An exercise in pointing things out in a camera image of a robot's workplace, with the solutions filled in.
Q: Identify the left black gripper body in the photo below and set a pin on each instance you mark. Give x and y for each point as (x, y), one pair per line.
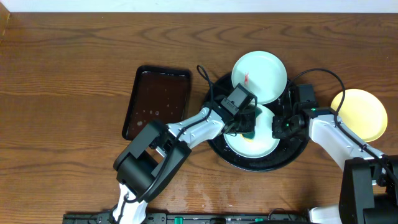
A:
(245, 123)

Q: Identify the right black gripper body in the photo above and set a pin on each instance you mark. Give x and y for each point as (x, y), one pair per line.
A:
(284, 128)

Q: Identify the green yellow sponge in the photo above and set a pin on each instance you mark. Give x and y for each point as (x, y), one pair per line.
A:
(249, 137)

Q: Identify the pale green plate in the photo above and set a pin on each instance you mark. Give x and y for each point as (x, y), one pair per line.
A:
(263, 143)
(262, 73)

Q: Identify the yellow plate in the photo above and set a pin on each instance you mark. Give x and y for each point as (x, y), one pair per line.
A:
(364, 114)

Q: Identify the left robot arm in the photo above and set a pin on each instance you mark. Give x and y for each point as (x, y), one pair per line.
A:
(151, 160)

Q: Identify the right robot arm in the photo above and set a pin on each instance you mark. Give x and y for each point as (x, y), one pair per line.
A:
(369, 185)

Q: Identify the round black tray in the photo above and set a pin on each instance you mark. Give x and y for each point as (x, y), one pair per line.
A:
(286, 151)

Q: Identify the rectangular dark brown tray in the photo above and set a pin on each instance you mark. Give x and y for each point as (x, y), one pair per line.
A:
(158, 93)

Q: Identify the wooden side panel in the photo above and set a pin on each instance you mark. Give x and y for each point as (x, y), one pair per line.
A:
(4, 19)

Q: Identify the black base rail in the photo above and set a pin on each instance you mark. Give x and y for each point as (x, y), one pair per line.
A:
(163, 218)

